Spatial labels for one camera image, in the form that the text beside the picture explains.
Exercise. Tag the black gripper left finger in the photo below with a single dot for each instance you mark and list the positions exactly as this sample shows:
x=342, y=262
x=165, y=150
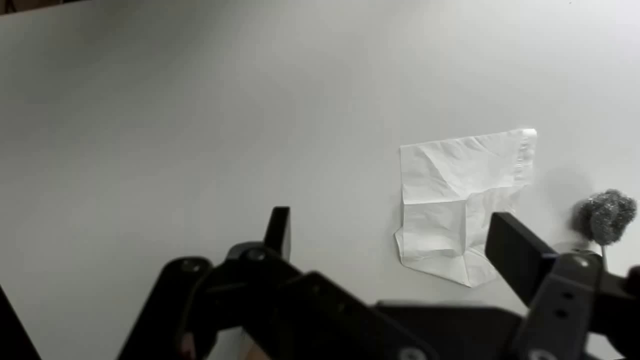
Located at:
x=267, y=300

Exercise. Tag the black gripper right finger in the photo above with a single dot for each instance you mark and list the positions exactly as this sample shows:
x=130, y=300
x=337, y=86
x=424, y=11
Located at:
x=567, y=300

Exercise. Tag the grey steel wool scrubber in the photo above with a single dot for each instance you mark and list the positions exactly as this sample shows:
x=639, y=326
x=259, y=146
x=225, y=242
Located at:
x=604, y=216

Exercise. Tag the clear plastic wrap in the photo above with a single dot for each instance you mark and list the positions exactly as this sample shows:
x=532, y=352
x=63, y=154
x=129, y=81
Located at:
x=452, y=200

